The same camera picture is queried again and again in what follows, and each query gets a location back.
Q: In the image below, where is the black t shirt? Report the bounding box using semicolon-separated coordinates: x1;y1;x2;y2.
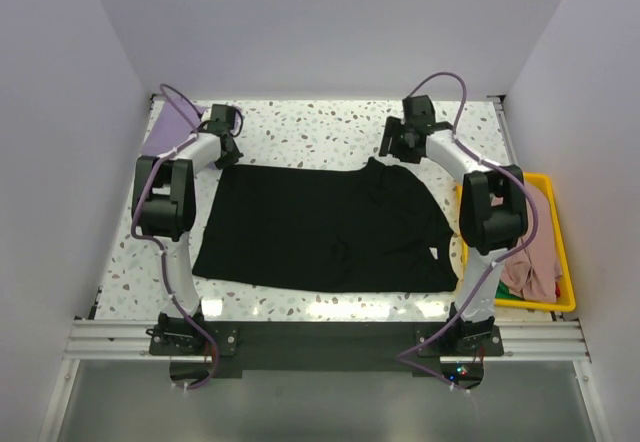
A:
193;159;458;293

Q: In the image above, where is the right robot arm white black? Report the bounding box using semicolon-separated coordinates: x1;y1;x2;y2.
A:
379;95;528;323

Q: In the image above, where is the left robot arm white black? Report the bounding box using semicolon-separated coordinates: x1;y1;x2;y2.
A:
131;104;244;318

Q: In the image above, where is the folded purple t shirt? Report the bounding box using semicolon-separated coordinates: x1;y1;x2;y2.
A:
140;102;193;156

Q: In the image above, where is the green t shirt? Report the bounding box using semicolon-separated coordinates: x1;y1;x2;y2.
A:
496;281;522;301

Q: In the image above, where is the pink t shirt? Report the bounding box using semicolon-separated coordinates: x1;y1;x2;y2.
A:
500;182;563;304

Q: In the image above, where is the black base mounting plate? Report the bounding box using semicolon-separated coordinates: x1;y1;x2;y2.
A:
146;315;505;389

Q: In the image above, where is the yellow plastic bin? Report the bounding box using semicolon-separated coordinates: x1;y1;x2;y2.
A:
454;173;576;320

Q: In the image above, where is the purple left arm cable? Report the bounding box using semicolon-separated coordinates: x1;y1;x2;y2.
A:
130;82;226;391

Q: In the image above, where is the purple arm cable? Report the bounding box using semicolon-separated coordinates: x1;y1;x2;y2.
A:
394;71;541;381
130;82;226;391

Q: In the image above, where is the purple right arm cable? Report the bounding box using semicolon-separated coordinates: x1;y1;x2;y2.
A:
394;71;541;381

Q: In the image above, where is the aluminium frame rail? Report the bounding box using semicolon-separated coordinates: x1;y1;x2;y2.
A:
62;319;174;361

